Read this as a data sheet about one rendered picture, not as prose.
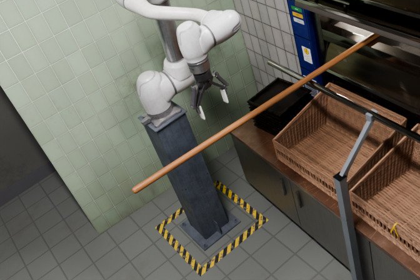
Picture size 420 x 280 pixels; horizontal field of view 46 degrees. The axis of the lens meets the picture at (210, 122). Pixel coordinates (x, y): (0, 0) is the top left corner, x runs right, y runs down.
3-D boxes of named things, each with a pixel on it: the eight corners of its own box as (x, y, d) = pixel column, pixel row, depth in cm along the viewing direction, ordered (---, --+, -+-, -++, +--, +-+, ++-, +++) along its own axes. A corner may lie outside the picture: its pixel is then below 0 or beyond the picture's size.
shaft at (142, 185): (135, 195, 210) (132, 191, 208) (132, 192, 212) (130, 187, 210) (416, 13, 255) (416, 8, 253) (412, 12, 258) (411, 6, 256)
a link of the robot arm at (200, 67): (182, 60, 202) (186, 72, 206) (194, 66, 196) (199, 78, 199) (199, 50, 206) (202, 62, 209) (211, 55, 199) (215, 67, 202)
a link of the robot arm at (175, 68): (163, 87, 288) (193, 69, 295) (178, 100, 277) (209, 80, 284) (123, -31, 233) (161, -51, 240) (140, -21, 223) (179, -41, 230)
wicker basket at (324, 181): (335, 116, 303) (329, 80, 287) (411, 157, 261) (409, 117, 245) (275, 159, 289) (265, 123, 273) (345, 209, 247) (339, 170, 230)
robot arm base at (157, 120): (135, 120, 285) (132, 113, 282) (166, 100, 292) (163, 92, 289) (150, 132, 272) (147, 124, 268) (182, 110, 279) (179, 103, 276)
